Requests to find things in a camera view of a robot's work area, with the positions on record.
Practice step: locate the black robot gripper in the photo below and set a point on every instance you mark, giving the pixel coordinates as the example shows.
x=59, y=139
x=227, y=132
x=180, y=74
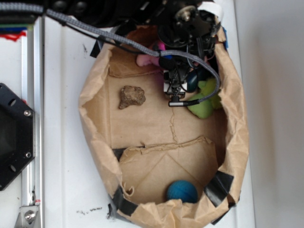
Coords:
x=192, y=30

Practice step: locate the pink plush bunny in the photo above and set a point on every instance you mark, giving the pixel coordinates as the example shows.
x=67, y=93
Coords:
x=166, y=62

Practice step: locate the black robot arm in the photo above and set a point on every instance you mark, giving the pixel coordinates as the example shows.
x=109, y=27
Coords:
x=124, y=13

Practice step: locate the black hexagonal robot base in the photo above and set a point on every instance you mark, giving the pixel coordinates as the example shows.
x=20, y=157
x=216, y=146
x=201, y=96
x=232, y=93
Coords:
x=16, y=136

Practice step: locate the dark green oblong toy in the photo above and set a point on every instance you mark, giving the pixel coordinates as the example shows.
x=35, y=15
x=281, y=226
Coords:
x=194, y=77

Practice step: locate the green fuzzy plush toy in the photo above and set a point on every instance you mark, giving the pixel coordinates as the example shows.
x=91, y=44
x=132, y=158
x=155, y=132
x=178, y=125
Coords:
x=205, y=109

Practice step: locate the brown rock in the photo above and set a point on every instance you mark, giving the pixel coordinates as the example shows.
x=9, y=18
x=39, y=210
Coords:
x=131, y=95

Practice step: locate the brown paper bag container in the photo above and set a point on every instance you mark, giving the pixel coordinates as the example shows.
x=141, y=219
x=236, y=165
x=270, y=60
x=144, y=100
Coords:
x=141, y=150

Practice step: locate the blue ball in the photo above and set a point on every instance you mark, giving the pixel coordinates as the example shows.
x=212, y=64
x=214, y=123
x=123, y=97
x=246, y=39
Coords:
x=182, y=190

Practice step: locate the small white wrist camera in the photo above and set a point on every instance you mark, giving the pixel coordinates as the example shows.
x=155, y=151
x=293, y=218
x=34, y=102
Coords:
x=174, y=84

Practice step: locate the aluminium extrusion rail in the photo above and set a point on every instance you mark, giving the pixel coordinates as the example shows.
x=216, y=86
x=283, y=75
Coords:
x=32, y=91

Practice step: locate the metal corner bracket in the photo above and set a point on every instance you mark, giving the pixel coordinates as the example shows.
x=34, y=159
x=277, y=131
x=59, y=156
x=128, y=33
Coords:
x=28, y=217

